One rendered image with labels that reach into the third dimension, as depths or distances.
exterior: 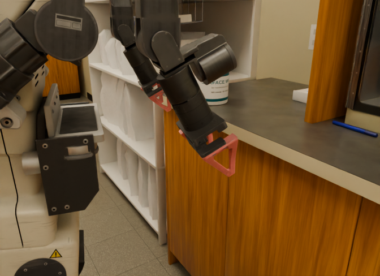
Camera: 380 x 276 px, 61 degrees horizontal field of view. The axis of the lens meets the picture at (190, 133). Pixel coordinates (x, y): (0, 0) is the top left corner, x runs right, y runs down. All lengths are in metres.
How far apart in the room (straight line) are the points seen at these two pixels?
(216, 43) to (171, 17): 0.09
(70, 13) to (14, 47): 0.08
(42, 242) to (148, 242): 1.29
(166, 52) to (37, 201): 0.43
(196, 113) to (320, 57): 0.57
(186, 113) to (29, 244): 0.43
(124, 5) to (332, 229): 0.77
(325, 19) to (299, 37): 0.73
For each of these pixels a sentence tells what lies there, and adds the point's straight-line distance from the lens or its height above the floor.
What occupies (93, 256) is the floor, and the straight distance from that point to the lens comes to 1.98.
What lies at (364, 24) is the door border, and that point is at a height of 1.23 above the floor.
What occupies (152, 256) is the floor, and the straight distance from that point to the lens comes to 1.91.
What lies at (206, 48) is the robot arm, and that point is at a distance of 0.53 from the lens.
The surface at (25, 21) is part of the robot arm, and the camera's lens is 0.49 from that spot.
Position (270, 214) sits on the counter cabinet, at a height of 0.69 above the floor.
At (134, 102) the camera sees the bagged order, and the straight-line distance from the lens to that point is 1.99.
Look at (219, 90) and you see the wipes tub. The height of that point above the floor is 1.00.
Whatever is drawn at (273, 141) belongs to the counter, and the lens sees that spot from 0.88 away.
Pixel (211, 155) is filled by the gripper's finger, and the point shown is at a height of 1.04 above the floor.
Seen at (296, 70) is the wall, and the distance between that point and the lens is 1.75.
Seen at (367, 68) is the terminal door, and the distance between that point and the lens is 1.04.
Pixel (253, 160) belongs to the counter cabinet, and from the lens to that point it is 1.00.
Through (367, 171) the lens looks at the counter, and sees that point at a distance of 0.79.
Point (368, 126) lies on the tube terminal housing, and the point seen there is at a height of 0.95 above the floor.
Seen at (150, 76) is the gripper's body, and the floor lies 1.09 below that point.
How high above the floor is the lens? 1.25
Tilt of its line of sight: 20 degrees down
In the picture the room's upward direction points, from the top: straight up
